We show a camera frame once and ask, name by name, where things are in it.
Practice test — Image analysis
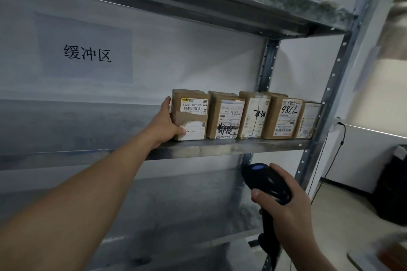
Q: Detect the person's right hand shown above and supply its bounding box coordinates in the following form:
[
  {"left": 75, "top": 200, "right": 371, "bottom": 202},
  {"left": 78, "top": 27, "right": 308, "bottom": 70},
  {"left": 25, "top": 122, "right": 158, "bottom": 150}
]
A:
[{"left": 251, "top": 163, "right": 314, "bottom": 250}]

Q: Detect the person's left hand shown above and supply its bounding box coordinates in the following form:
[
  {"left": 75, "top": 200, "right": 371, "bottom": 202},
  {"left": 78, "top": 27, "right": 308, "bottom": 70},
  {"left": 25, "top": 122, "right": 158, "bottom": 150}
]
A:
[{"left": 145, "top": 96, "right": 187, "bottom": 151}]

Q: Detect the black handheld barcode scanner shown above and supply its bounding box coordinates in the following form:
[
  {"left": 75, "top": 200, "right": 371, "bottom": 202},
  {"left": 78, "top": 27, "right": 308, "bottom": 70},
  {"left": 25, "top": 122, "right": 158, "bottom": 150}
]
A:
[{"left": 241, "top": 162, "right": 293, "bottom": 271}]

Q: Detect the cardboard parcel torn white label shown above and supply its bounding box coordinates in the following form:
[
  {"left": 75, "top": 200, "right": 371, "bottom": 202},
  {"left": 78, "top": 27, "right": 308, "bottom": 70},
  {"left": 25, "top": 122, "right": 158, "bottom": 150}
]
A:
[{"left": 171, "top": 89, "right": 209, "bottom": 142}]

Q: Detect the person's left forearm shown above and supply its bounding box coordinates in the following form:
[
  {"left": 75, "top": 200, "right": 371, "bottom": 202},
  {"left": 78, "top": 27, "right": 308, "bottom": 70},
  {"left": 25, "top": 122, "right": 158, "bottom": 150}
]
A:
[{"left": 0, "top": 133, "right": 160, "bottom": 271}]

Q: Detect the person's right forearm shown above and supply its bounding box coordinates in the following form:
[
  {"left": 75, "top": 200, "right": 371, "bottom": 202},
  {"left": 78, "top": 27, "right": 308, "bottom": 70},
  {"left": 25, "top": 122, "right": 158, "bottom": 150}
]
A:
[{"left": 280, "top": 233, "right": 338, "bottom": 271}]

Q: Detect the grey metal shelving rack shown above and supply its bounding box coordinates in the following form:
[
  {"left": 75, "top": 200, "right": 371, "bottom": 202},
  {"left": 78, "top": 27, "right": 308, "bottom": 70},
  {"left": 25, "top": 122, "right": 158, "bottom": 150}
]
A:
[{"left": 0, "top": 0, "right": 393, "bottom": 271}]

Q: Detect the cardboard parcel black scribbled label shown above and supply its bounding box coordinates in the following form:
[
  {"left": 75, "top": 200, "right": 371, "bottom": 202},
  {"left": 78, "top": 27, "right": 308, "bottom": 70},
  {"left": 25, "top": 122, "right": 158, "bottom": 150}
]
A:
[{"left": 206, "top": 91, "right": 246, "bottom": 140}]

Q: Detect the taped cardboard parcel black marking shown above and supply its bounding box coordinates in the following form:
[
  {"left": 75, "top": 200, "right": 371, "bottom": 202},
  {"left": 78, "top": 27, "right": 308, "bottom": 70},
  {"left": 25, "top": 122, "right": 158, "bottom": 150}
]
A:
[{"left": 237, "top": 91, "right": 272, "bottom": 139}]

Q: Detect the cardboard parcel handwritten white label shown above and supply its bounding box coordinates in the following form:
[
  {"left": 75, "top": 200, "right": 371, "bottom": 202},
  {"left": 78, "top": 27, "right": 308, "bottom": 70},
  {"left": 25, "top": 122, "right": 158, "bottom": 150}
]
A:
[{"left": 261, "top": 92, "right": 303, "bottom": 140}]

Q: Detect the cardboard parcel plain white label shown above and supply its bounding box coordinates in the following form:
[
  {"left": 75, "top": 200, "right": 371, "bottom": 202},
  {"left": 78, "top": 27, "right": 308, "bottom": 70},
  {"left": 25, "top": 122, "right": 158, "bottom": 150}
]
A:
[{"left": 294, "top": 101, "right": 322, "bottom": 139}]

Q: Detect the white cabinet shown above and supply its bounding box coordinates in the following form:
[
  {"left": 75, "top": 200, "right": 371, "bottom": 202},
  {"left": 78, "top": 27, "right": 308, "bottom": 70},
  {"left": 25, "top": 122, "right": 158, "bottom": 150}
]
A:
[{"left": 319, "top": 118, "right": 407, "bottom": 196}]

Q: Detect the black bag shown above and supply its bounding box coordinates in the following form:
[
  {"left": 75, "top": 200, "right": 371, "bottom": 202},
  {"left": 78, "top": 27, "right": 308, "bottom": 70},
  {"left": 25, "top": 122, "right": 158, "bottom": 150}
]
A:
[{"left": 371, "top": 145, "right": 407, "bottom": 227}]

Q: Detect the brown cardboard carton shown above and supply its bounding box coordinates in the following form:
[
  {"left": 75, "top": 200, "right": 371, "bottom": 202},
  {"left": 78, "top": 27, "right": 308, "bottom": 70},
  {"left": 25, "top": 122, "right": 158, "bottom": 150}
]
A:
[{"left": 347, "top": 232, "right": 407, "bottom": 271}]

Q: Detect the thin black cable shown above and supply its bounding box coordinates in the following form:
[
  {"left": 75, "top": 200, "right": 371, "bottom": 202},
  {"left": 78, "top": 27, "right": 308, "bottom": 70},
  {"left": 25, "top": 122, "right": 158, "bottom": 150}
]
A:
[{"left": 306, "top": 122, "right": 347, "bottom": 206}]

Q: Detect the white paper wall sign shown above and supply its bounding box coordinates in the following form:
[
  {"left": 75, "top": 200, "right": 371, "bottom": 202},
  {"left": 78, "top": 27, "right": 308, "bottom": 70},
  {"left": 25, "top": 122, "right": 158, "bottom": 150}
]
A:
[{"left": 33, "top": 12, "right": 134, "bottom": 84}]

